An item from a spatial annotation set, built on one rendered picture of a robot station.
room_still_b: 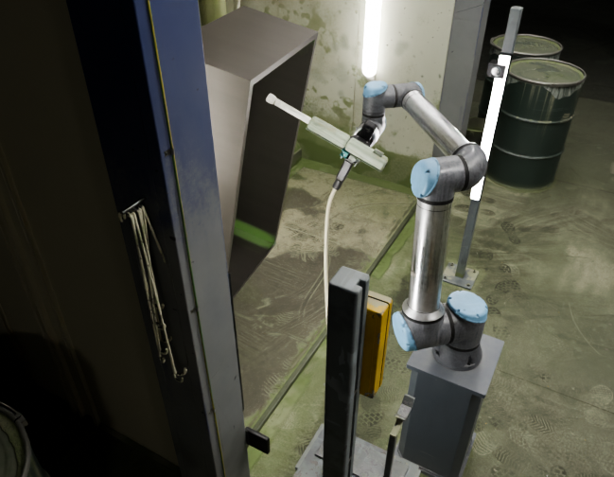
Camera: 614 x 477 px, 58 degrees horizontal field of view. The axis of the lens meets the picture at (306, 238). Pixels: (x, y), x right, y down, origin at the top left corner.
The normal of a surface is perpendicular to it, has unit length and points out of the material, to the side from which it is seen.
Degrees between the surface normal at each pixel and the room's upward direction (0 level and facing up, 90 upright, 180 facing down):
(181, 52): 90
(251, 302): 0
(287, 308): 0
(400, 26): 90
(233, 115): 90
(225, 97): 90
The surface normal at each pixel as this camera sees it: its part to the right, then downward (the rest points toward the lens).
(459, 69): -0.48, 0.51
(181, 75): 0.88, 0.29
